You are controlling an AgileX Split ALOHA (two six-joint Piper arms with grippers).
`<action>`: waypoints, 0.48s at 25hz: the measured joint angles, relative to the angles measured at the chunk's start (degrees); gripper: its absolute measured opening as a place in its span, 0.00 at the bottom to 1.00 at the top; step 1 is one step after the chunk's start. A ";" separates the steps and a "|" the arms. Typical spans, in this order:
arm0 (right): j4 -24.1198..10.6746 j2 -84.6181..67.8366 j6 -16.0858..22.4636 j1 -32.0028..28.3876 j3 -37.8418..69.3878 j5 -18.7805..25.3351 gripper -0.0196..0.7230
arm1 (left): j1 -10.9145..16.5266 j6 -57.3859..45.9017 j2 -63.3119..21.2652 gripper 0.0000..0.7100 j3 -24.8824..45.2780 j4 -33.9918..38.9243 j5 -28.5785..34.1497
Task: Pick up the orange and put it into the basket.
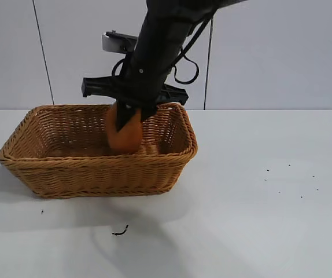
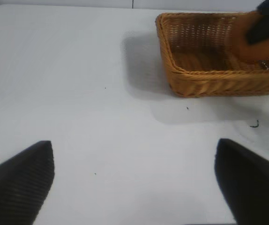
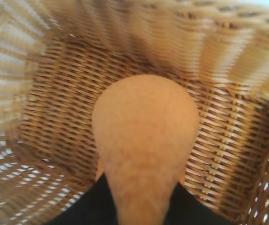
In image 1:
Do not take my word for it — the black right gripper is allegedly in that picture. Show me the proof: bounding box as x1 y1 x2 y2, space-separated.
81 57 190 133

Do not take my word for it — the orange knobbed citrus fruit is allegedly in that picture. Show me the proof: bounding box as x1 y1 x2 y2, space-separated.
105 104 143 154

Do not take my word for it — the brown woven wicker basket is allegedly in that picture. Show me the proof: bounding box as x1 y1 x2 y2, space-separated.
0 103 198 199

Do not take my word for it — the small black curved scrap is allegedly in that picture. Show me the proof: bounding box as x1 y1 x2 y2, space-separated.
112 225 129 236

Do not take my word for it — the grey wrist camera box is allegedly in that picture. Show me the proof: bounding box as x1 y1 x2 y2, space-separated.
101 30 139 56

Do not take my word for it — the black looped cable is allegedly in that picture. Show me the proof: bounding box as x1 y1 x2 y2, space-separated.
170 10 215 86

